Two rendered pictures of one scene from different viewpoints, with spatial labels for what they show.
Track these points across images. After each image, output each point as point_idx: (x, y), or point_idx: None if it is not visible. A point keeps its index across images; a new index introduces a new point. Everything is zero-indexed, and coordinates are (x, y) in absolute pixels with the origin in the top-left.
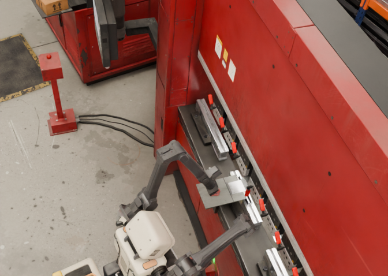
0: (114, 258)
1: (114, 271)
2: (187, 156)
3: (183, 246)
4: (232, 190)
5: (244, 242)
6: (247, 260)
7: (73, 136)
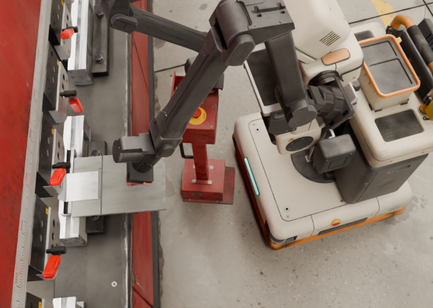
0: (308, 298)
1: (337, 138)
2: (214, 11)
3: (187, 297)
4: (93, 180)
5: (111, 112)
6: (120, 84)
7: None
